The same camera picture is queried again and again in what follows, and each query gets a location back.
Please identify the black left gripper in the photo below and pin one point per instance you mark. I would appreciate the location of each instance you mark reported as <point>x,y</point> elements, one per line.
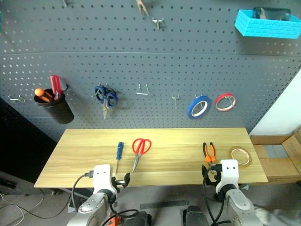
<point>118,181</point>

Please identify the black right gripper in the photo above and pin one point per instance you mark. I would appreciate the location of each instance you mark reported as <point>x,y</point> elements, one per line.
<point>215,175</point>

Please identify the grey metal pegboard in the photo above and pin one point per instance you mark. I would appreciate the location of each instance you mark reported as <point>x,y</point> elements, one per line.
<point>145,70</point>

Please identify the dark rounded shape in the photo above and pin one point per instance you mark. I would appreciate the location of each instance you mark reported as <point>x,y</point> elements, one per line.
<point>195,216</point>
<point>136,219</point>

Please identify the tan tape roll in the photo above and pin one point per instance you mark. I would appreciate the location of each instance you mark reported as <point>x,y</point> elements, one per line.
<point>248,162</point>

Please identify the black floor strip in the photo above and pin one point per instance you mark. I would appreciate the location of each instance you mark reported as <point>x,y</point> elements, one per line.
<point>164,204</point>

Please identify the large open cardboard box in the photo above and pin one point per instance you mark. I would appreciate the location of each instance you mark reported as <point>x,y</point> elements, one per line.
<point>277,169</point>

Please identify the blue tape roll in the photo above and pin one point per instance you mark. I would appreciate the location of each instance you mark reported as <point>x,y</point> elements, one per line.
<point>191,110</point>

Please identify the red tape roll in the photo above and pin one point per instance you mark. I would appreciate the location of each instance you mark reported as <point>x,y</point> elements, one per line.
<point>218,107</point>

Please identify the grey fuzzy cloth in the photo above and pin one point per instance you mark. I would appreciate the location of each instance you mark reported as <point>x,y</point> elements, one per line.
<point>277,216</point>

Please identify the small silver pegboard hook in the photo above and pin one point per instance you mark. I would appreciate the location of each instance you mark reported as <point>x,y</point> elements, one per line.
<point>175,99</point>

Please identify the silver loop pegboard hook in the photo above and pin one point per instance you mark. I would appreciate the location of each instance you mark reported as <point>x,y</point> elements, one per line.
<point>142,90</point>

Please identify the black cup holder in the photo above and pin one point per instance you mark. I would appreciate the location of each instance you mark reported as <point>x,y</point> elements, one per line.
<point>57,109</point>

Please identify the black cabinet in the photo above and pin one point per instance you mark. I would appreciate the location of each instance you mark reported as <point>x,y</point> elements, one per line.
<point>21,146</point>

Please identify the red utility knife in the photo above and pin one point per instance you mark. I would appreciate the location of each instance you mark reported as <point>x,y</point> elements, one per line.
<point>56,86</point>

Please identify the blue plastic basket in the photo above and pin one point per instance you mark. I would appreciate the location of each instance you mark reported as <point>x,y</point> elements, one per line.
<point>263,27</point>

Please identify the silver double pegboard hook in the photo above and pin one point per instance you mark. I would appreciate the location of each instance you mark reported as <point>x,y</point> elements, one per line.
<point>158,23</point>

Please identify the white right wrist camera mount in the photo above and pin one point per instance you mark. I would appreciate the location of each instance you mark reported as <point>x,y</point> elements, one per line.
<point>229,173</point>

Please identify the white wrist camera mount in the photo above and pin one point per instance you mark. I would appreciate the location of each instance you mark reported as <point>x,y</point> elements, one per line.
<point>101,175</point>
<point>229,173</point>

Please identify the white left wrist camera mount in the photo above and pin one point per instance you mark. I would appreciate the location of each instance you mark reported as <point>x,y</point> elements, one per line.
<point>101,175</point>

